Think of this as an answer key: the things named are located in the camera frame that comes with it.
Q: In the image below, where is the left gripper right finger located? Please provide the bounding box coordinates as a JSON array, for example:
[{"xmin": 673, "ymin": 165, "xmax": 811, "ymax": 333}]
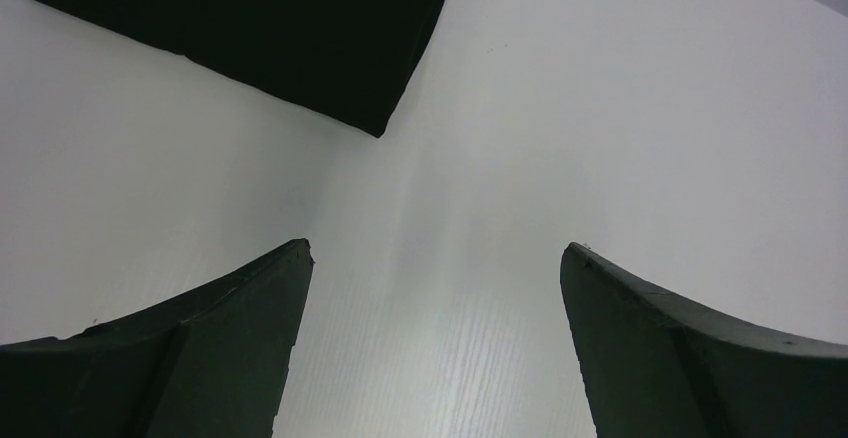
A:
[{"xmin": 560, "ymin": 243, "xmax": 847, "ymax": 437}]

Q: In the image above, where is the folded black t shirt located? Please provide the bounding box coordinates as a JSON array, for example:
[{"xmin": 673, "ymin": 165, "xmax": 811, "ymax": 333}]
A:
[{"xmin": 35, "ymin": 0, "xmax": 445, "ymax": 137}]

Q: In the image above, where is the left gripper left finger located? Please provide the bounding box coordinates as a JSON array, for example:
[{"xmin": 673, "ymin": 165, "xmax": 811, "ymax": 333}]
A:
[{"xmin": 1, "ymin": 239, "xmax": 314, "ymax": 437}]

